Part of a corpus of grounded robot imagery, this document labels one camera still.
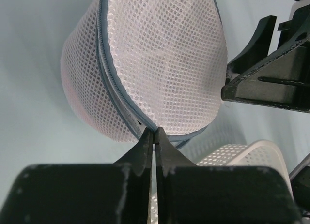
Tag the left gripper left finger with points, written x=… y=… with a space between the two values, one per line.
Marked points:
x=117 y=193

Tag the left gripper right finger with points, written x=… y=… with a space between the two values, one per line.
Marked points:
x=218 y=195

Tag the white mesh laundry bag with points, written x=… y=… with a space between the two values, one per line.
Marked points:
x=131 y=65

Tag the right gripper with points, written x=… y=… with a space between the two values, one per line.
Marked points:
x=285 y=82

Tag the white perforated plastic basket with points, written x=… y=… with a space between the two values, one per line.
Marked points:
x=242 y=156

